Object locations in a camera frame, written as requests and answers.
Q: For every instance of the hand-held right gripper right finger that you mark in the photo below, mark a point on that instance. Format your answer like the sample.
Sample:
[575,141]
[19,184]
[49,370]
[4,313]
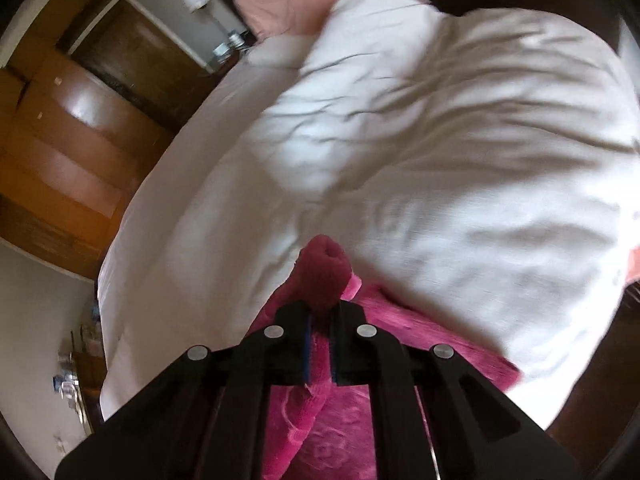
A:
[334,355]

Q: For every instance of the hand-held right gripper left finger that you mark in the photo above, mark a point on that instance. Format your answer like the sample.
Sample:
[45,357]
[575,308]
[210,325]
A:
[306,355]

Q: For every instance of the white bed duvet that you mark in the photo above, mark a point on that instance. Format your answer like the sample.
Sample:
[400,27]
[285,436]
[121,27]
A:
[425,160]

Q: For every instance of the cluttered wooden side table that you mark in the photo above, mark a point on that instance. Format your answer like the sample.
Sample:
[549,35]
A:
[82,365]

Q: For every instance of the wooden wardrobe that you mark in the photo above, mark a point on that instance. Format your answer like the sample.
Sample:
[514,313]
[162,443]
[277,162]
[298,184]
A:
[65,160]

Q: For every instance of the dark nightstand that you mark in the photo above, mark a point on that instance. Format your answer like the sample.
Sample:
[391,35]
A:
[225,45]

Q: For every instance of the dark wooden door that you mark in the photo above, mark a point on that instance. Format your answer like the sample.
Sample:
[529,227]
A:
[140,60]

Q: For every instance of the pink pillow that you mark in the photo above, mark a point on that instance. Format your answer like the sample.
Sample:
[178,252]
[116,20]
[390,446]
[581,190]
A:
[290,0]

